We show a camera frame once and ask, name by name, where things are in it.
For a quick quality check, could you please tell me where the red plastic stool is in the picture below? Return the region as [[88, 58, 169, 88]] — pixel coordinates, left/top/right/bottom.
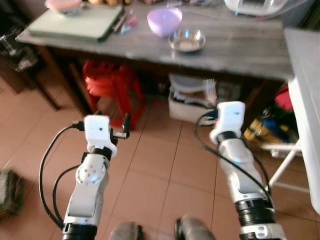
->
[[82, 59, 146, 131]]

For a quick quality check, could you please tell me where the white plastic storage box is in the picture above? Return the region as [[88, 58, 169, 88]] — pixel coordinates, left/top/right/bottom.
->
[[168, 73, 219, 124]]

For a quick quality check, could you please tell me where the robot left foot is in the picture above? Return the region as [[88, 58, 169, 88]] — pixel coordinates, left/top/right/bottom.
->
[[108, 221, 144, 240]]

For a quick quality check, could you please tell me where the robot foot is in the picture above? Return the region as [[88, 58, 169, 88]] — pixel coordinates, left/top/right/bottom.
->
[[174, 215, 232, 240], [108, 221, 144, 240]]

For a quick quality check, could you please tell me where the small steel bowl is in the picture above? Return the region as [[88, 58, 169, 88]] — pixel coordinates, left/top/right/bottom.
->
[[168, 28, 207, 54]]

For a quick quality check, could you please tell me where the purple plastic bowl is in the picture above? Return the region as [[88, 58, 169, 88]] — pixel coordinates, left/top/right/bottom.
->
[[146, 7, 183, 39]]

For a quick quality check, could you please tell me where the pale green cutting board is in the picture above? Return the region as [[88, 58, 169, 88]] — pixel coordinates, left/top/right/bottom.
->
[[27, 4, 126, 44]]

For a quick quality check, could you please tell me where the white folding table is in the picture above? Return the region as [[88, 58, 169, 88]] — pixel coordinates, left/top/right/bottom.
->
[[260, 27, 320, 216]]

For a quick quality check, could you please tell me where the dark green floor mat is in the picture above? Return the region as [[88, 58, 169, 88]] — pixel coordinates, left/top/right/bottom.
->
[[0, 169, 26, 221]]

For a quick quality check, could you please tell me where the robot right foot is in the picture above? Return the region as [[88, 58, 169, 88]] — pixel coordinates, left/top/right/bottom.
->
[[174, 215, 232, 240]]

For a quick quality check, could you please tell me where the clear glass jar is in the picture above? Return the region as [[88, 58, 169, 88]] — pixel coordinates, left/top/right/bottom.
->
[[0, 31, 39, 72]]

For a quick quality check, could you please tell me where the pink bowl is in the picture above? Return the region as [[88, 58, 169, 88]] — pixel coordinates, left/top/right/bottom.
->
[[44, 0, 83, 14]]

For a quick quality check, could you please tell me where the grey top wooden table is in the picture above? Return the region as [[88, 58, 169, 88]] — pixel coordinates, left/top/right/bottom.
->
[[15, 4, 296, 132]]

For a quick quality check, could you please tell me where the yellow and blue bag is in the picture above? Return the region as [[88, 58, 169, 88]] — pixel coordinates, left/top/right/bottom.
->
[[244, 116, 292, 152]]

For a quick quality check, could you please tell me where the white kitchen appliance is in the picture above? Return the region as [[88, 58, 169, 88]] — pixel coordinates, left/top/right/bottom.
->
[[223, 0, 290, 17]]

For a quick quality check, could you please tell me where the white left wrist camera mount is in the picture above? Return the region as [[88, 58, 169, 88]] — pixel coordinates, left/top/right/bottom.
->
[[83, 114, 117, 151]]

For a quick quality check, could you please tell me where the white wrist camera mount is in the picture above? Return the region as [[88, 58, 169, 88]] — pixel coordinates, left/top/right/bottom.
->
[[208, 101, 247, 145], [83, 114, 117, 151]]

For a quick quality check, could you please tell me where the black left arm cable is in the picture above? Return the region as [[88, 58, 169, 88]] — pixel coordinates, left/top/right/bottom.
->
[[38, 120, 86, 229]]

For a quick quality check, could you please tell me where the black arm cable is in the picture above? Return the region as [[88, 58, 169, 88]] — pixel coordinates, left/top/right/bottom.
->
[[193, 111, 276, 210], [38, 120, 86, 229]]

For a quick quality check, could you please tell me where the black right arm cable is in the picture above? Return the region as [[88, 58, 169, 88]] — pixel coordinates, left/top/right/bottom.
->
[[193, 111, 276, 210]]

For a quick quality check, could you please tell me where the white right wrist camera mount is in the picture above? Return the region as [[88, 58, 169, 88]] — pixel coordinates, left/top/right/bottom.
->
[[208, 101, 247, 145]]

